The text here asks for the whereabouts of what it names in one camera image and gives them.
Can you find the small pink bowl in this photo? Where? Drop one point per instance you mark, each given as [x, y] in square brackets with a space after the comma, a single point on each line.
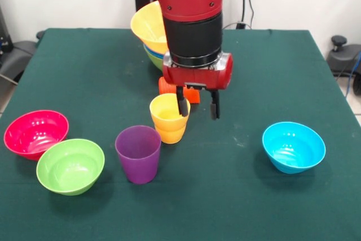
[31, 128]

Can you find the small green bowl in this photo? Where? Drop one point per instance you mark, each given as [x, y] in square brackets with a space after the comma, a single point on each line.
[70, 167]

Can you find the dark grey pedestal foot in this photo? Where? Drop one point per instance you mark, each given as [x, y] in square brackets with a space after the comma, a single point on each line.
[17, 54]
[342, 57]

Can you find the large orange bowl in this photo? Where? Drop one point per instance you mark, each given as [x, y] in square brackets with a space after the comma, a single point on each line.
[149, 26]

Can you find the purple cup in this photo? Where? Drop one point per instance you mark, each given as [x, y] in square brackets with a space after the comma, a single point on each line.
[138, 162]

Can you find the red cup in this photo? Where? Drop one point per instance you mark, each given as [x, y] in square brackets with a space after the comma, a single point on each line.
[165, 87]

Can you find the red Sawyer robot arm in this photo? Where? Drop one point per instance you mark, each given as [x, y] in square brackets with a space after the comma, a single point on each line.
[191, 12]

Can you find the small light blue bowl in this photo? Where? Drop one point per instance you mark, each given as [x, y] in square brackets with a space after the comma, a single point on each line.
[293, 145]

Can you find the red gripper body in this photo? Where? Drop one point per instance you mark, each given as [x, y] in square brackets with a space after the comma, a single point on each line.
[197, 76]

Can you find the dark green tablecloth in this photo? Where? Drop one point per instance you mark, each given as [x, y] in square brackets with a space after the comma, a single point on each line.
[180, 218]

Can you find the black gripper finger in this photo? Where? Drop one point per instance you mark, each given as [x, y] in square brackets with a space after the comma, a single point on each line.
[182, 102]
[214, 105]

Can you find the large green bowl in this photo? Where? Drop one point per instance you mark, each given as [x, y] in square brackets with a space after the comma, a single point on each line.
[155, 61]

